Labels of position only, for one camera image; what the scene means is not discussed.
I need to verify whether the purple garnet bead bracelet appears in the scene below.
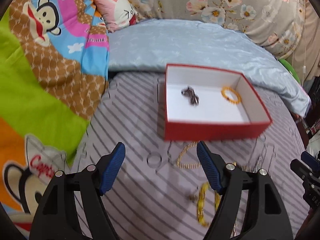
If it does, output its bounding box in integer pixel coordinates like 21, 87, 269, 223
181, 85, 200, 107

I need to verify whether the grey lined bed sheet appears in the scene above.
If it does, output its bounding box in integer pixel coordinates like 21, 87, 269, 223
72, 72, 309, 239

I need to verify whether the beige curtain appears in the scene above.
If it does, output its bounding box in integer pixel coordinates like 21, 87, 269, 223
286, 0, 320, 82

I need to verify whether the red cardboard box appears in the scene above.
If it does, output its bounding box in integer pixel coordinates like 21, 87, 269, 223
161, 64, 272, 141

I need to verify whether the light blue blanket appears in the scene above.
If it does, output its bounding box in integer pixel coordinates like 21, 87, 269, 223
107, 19, 311, 117

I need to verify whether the gold small bead bracelet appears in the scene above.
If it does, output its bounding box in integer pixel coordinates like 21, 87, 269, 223
176, 141, 202, 170

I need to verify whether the grey floral duvet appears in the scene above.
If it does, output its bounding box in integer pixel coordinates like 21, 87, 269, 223
128, 0, 305, 59

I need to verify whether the green plastic object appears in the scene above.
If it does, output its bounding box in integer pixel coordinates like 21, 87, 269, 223
279, 59, 301, 84

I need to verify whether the white cable with switch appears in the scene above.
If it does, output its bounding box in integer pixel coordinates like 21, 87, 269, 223
301, 0, 308, 86

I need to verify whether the pink rabbit pillow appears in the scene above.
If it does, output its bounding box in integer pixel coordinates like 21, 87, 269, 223
93, 0, 138, 33

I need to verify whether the yellow chunky bead bracelet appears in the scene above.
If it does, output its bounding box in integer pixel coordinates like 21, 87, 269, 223
196, 181, 222, 228

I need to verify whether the orange bead bracelet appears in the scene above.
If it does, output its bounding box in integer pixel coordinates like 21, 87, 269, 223
221, 86, 243, 105

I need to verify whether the cartoon monkey colourful quilt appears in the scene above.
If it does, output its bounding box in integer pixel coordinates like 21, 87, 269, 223
1, 0, 109, 237

